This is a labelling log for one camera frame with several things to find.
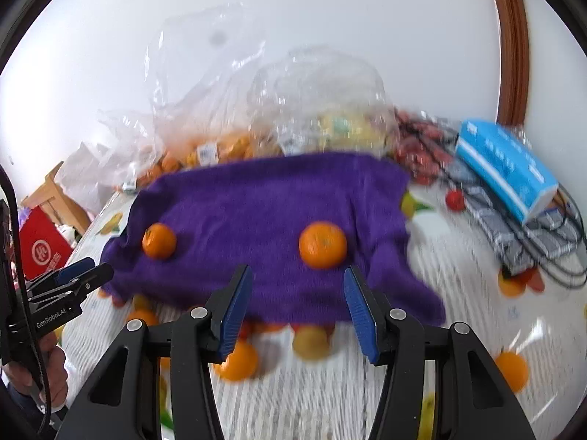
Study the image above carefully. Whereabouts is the clear bag of yellow fruit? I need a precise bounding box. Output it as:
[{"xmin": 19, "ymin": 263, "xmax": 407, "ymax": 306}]
[{"xmin": 248, "ymin": 46, "xmax": 401, "ymax": 157}]

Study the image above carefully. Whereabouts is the red box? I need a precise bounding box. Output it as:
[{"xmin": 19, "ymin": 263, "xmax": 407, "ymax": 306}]
[{"xmin": 18, "ymin": 206, "xmax": 74, "ymax": 281}]

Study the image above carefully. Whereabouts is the wooden chair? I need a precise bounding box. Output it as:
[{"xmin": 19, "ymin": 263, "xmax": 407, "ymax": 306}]
[{"xmin": 22, "ymin": 161, "xmax": 92, "ymax": 235}]

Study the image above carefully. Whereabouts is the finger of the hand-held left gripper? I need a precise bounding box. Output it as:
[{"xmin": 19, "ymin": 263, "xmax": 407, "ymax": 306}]
[
  {"xmin": 25, "ymin": 257, "xmax": 96, "ymax": 298},
  {"xmin": 28, "ymin": 263, "xmax": 114, "ymax": 312}
]

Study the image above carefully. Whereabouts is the brown wooden door frame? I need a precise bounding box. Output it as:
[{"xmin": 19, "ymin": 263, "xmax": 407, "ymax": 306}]
[{"xmin": 486, "ymin": 0, "xmax": 533, "ymax": 127}]

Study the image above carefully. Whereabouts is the black cable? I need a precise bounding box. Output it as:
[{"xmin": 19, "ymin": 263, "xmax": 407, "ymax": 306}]
[{"xmin": 399, "ymin": 128, "xmax": 587, "ymax": 290}]

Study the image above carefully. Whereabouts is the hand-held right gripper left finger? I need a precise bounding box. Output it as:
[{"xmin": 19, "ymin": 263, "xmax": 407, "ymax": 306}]
[{"xmin": 55, "ymin": 264, "xmax": 254, "ymax": 440}]

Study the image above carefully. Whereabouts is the orange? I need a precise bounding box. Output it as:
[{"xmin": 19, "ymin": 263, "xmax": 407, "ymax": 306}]
[
  {"xmin": 298, "ymin": 221, "xmax": 348, "ymax": 270},
  {"xmin": 215, "ymin": 337, "xmax": 260, "ymax": 382},
  {"xmin": 494, "ymin": 351, "xmax": 530, "ymax": 394},
  {"xmin": 142, "ymin": 223, "xmax": 177, "ymax": 260}
]

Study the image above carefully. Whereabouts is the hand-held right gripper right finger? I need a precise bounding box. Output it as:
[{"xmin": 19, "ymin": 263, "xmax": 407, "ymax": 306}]
[{"xmin": 343, "ymin": 266, "xmax": 537, "ymax": 440}]

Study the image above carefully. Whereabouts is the pile of red fruits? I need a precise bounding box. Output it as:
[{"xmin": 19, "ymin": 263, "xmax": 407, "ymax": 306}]
[{"xmin": 392, "ymin": 107, "xmax": 460, "ymax": 187}]

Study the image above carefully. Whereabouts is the yellow-green round fruit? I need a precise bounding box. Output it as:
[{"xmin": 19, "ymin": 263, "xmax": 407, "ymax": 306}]
[{"xmin": 292, "ymin": 325, "xmax": 332, "ymax": 362}]

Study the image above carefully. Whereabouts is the grey striped pouch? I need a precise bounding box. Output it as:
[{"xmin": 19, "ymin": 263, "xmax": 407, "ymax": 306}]
[{"xmin": 442, "ymin": 158, "xmax": 582, "ymax": 276}]

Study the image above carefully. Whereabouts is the clear bag of small oranges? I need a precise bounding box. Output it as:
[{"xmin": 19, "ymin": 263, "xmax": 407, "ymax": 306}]
[{"xmin": 97, "ymin": 109, "xmax": 166, "ymax": 194}]

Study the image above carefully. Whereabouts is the white plastic bag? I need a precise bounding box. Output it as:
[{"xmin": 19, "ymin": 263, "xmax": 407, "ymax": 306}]
[{"xmin": 57, "ymin": 140, "xmax": 117, "ymax": 214}]

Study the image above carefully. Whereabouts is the purple towel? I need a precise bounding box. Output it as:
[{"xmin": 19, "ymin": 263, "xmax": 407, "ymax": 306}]
[{"xmin": 98, "ymin": 152, "xmax": 446, "ymax": 326}]

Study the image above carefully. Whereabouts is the person's left hand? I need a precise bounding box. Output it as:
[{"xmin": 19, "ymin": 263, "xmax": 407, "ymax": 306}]
[{"xmin": 2, "ymin": 330, "xmax": 67, "ymax": 408}]

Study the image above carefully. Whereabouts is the blue tissue pack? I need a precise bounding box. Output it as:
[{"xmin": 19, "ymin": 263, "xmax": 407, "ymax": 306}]
[{"xmin": 454, "ymin": 119, "xmax": 559, "ymax": 224}]

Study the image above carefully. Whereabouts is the fruit-print white tablecloth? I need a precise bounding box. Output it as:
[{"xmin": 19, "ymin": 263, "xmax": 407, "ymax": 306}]
[{"xmin": 59, "ymin": 183, "xmax": 587, "ymax": 440}]

